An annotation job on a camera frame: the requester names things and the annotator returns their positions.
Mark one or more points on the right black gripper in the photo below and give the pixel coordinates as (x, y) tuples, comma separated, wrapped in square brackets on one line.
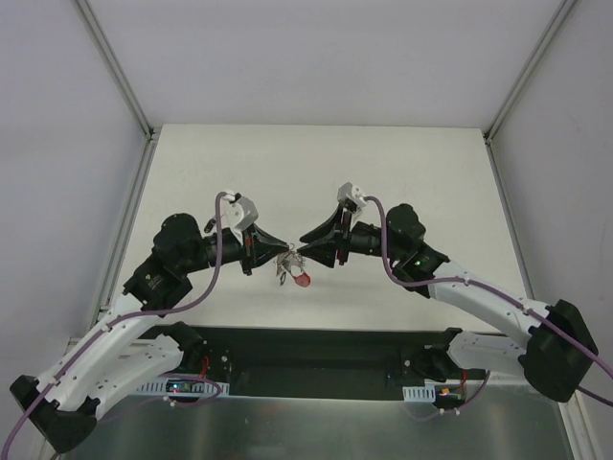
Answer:
[(341, 239)]

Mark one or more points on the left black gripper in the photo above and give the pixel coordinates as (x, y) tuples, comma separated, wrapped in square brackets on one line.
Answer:
[(247, 250)]

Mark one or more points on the key organiser with red handle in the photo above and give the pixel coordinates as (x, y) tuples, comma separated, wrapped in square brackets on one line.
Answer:
[(291, 265)]

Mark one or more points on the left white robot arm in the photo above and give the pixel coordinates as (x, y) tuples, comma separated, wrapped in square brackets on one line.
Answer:
[(66, 402)]

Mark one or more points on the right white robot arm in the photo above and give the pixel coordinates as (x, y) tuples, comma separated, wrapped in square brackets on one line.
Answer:
[(549, 345)]

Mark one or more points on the key with black head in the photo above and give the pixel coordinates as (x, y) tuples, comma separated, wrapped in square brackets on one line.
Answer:
[(210, 226)]

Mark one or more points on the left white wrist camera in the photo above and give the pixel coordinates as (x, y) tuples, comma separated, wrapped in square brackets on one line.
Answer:
[(242, 213)]

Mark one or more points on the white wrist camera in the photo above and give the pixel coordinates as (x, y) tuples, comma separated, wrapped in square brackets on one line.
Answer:
[(351, 198), (242, 213)]

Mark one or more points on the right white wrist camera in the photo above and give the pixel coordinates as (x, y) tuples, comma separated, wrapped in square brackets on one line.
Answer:
[(351, 198)]

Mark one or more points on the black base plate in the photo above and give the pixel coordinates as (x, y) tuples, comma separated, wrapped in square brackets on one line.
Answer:
[(322, 364)]

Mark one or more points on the left white cable duct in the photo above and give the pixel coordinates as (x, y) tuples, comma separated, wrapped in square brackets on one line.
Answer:
[(182, 387)]

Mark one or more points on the white cable duct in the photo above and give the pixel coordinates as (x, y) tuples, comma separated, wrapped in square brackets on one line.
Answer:
[(419, 394), (182, 387)]

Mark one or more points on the right white cable duct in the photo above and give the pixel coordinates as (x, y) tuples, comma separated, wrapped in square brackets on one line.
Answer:
[(419, 394)]

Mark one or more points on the left aluminium frame post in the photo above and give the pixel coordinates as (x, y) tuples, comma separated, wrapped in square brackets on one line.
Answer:
[(113, 67)]

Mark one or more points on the aluminium frame post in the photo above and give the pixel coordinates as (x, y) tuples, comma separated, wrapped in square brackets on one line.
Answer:
[(113, 67), (553, 29)]

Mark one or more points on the right aluminium frame post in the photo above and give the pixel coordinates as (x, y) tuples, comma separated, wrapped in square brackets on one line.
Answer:
[(553, 29)]

